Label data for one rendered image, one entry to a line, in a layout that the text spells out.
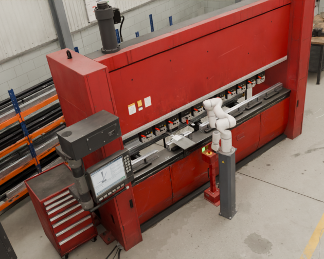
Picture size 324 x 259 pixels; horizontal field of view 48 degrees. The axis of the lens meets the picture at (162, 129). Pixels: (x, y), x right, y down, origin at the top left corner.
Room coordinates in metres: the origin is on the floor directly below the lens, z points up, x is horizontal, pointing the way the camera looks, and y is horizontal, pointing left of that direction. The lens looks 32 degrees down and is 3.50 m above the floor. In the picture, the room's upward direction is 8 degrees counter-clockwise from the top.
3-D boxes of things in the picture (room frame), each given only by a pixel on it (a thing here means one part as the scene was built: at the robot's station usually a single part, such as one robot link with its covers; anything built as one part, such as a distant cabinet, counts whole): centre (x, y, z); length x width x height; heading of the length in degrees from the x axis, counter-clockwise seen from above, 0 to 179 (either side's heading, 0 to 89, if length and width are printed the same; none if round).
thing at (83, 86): (3.44, 0.75, 1.15); 0.85 x 0.25 x 2.30; 34
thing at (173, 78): (4.20, -0.69, 1.74); 3.00 x 0.08 x 0.80; 124
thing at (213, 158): (3.75, -0.58, 0.75); 0.20 x 0.16 x 0.18; 126
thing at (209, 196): (3.72, -0.60, 0.06); 0.25 x 0.20 x 0.12; 36
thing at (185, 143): (3.72, -0.24, 1.00); 0.26 x 0.18 x 0.01; 34
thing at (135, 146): (4.31, -0.31, 0.93); 2.30 x 0.14 x 0.10; 124
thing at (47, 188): (3.29, 1.29, 0.50); 0.50 x 0.50 x 1.00; 34
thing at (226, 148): (3.43, -0.71, 1.09); 0.19 x 0.19 x 0.18
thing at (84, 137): (2.76, 0.63, 1.53); 0.51 x 0.25 x 0.85; 129
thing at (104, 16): (3.65, 0.36, 2.54); 0.33 x 0.25 x 0.47; 124
